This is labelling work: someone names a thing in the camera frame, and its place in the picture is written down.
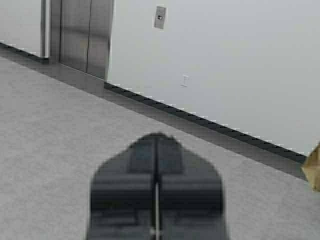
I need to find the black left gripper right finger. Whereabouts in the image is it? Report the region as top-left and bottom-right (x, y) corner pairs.
(157, 135), (229, 240)

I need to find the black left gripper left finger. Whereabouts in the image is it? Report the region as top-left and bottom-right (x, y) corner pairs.
(86, 133), (156, 240)

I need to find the steel elevator door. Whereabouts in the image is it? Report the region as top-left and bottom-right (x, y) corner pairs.
(40, 0), (115, 80)

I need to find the elevator call button panel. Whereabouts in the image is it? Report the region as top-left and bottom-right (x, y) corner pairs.
(153, 5), (167, 30)

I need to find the brown paper bag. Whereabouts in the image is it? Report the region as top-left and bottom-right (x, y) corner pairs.
(301, 144), (320, 192)

